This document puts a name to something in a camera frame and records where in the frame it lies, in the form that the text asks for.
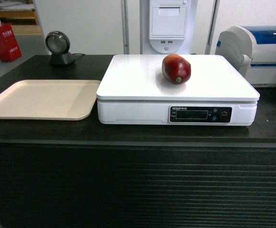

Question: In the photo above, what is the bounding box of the dark red mango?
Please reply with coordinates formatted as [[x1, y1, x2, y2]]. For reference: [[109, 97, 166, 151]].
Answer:
[[161, 54, 191, 85]]

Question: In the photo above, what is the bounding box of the white checkout scale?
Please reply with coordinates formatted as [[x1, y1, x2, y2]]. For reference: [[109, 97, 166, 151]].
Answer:
[[97, 55, 260, 126]]

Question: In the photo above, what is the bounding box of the black slatted checkout counter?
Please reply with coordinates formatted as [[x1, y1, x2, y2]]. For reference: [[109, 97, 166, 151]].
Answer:
[[0, 54, 276, 228]]

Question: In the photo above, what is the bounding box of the white receipt printer kiosk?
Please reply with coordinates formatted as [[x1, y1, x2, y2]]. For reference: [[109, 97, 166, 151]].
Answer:
[[139, 0, 197, 55]]

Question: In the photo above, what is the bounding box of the beige plastic tray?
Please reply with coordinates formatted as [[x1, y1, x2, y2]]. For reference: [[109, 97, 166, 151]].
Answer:
[[0, 80, 100, 121]]

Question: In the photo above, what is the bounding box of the black barcode scanner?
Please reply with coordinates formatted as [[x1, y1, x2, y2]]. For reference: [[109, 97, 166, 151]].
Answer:
[[45, 31, 76, 67]]

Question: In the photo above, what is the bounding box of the white blue label printer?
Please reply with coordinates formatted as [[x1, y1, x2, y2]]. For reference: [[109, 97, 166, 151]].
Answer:
[[215, 26, 276, 87]]

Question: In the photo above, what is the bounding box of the wooden pallet shelf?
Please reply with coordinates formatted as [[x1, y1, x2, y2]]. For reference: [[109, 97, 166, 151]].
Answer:
[[0, 0, 39, 25]]

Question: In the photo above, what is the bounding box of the red fire equipment box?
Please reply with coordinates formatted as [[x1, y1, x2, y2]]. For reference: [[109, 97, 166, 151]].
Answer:
[[0, 23, 22, 62]]

